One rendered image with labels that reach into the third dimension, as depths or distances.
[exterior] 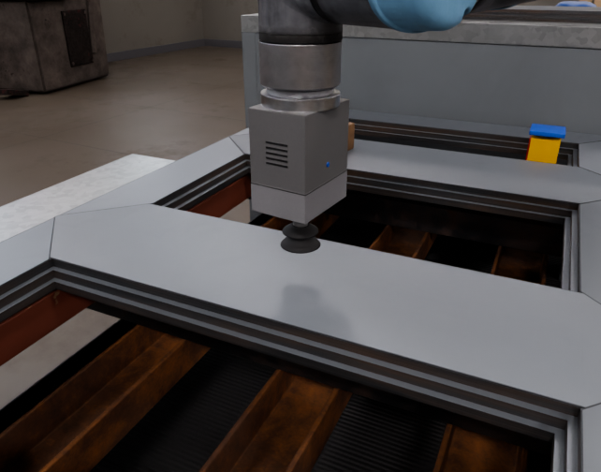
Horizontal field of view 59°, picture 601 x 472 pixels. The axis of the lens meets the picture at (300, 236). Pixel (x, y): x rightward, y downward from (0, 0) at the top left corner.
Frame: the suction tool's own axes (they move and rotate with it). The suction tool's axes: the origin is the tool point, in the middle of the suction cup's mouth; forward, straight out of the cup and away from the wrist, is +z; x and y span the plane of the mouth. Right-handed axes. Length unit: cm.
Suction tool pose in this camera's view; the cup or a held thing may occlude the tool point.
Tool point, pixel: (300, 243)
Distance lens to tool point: 56.9
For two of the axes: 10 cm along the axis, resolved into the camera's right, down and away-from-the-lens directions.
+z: 0.0, 9.0, 4.4
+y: -5.3, 3.8, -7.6
